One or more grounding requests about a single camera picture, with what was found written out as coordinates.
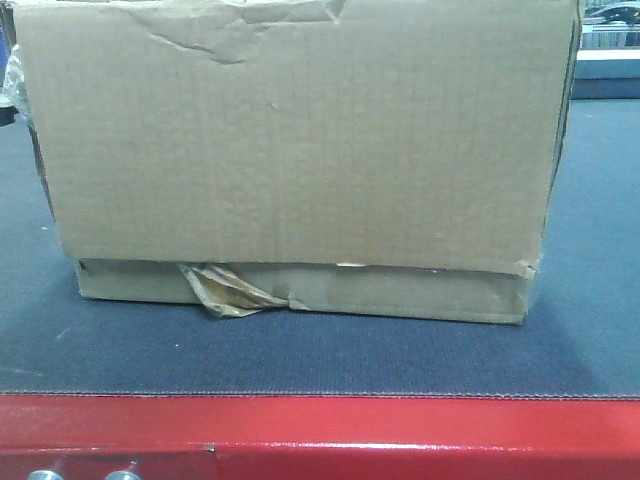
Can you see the brown cardboard carton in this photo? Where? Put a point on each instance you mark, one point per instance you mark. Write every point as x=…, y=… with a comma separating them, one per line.
x=390, y=158

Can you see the dark green conveyor belt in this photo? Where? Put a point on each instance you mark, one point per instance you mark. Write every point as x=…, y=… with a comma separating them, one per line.
x=580, y=338

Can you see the silver bolt right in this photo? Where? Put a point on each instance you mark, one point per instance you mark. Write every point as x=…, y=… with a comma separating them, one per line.
x=122, y=475

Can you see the silver bolt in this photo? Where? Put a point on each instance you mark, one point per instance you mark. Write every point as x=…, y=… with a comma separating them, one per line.
x=44, y=474
x=122, y=475

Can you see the silver bolt left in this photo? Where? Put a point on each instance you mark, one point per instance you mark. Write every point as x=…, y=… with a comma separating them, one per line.
x=44, y=474

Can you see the red conveyor frame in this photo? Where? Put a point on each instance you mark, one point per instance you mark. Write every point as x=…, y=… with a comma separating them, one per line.
x=288, y=437

